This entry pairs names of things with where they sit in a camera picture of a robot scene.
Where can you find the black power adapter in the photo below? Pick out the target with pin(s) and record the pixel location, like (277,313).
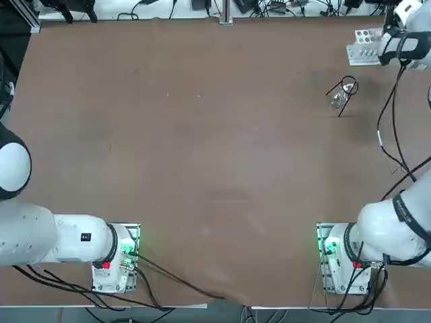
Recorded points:
(353,3)
(244,5)
(201,4)

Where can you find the aluminium frame post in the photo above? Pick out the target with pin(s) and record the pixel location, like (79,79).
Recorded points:
(226,13)

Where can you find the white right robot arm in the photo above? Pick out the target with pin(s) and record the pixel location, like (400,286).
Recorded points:
(380,228)

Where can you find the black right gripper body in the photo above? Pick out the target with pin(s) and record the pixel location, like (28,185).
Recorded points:
(389,23)

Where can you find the aluminium frame profile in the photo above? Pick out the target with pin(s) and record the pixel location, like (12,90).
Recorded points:
(28,17)

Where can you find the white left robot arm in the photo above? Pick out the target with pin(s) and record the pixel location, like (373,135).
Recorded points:
(67,235)

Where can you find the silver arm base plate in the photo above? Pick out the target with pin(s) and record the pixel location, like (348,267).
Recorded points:
(136,232)
(321,235)

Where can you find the white test tube rack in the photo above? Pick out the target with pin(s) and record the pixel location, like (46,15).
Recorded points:
(365,57)

